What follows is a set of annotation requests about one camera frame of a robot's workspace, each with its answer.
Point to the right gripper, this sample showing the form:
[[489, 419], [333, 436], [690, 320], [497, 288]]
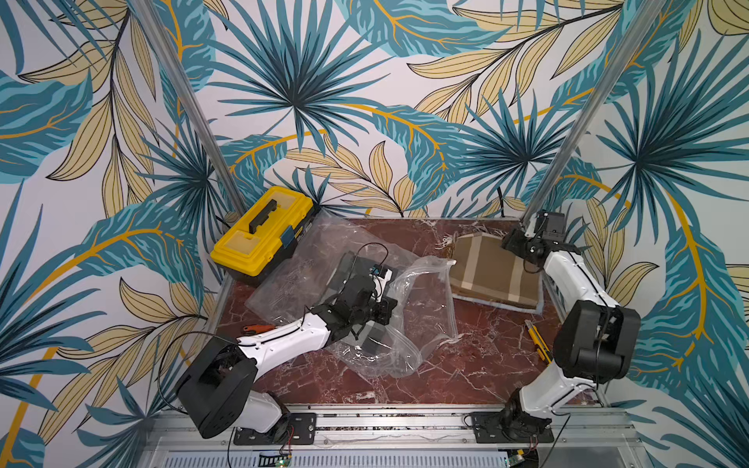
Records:
[[521, 241]]

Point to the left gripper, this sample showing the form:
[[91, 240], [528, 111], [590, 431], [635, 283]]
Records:
[[387, 305]]

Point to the clear plastic vacuum bag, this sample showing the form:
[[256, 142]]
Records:
[[422, 321]]

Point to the olive tan plaid blanket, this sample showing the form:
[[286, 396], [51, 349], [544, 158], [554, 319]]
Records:
[[483, 269]]

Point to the light plaid blanket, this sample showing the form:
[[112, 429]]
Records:
[[534, 310]]

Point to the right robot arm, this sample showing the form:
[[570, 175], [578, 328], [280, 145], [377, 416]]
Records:
[[594, 345]]

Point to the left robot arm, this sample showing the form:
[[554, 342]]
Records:
[[216, 390]]

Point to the yellow utility knife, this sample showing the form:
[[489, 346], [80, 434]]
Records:
[[541, 347]]

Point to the yellow black toolbox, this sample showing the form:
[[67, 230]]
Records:
[[264, 237]]

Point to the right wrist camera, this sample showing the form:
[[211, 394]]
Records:
[[549, 226]]

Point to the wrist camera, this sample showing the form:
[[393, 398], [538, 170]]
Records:
[[549, 226], [382, 276]]

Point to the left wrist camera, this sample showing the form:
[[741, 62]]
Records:
[[382, 276]]

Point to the orange handled pliers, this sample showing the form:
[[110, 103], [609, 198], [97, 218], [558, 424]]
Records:
[[257, 329]]

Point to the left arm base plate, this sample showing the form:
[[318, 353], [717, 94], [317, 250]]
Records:
[[299, 429]]

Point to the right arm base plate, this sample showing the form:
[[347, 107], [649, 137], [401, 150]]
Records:
[[491, 427]]

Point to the aluminium front rail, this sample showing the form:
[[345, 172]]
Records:
[[402, 436]]

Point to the right aluminium corner post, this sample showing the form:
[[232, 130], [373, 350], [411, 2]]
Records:
[[631, 40]]

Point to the aluminium corner post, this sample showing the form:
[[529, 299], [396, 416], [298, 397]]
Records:
[[160, 42], [631, 40]]

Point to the left aluminium corner post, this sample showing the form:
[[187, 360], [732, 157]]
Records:
[[160, 42]]

